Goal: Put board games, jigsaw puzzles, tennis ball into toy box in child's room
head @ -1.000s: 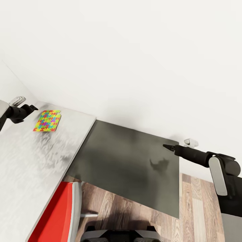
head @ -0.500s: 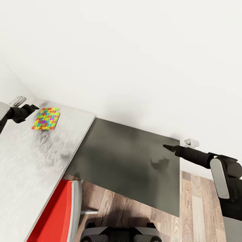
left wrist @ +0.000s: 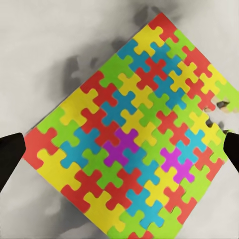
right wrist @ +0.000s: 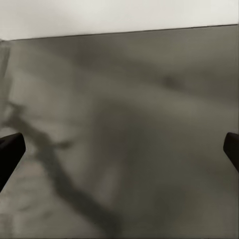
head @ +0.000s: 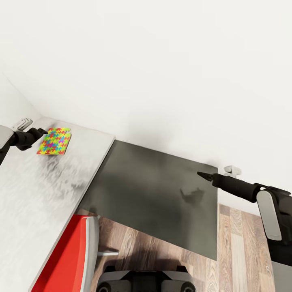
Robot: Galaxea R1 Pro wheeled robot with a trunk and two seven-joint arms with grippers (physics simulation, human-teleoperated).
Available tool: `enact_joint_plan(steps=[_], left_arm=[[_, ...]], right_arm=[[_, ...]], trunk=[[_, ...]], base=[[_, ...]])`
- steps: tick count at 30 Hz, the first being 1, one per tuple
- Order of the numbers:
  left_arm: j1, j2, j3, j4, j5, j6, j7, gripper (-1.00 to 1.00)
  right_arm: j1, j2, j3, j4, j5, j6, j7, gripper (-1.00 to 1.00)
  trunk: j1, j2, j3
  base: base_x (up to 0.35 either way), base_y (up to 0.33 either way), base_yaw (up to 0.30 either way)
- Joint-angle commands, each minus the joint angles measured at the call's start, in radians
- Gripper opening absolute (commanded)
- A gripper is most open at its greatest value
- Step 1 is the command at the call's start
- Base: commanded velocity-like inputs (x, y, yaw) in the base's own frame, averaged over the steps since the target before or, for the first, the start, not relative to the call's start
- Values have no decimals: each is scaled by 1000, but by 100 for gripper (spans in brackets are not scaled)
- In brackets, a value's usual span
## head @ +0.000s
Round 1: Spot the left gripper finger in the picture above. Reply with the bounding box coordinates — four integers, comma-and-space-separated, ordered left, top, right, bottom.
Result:
38, 128, 48, 134

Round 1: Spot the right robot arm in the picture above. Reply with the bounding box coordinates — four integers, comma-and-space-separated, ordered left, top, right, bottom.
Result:
197, 165, 292, 292

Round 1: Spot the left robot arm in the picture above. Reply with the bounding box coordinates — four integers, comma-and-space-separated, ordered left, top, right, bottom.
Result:
0, 118, 48, 166

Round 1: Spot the jigsaw puzzle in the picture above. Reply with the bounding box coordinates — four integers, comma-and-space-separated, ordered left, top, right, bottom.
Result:
36, 127, 71, 155

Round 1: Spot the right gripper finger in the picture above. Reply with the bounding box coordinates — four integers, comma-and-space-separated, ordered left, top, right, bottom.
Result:
197, 172, 215, 182

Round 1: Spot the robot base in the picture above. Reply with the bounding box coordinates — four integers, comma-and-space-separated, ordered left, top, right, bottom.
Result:
96, 266, 196, 292

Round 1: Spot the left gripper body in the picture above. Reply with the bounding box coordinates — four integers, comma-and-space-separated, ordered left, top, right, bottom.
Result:
17, 128, 43, 151

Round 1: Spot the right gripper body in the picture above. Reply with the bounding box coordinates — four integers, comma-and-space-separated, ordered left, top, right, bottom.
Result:
212, 173, 243, 197

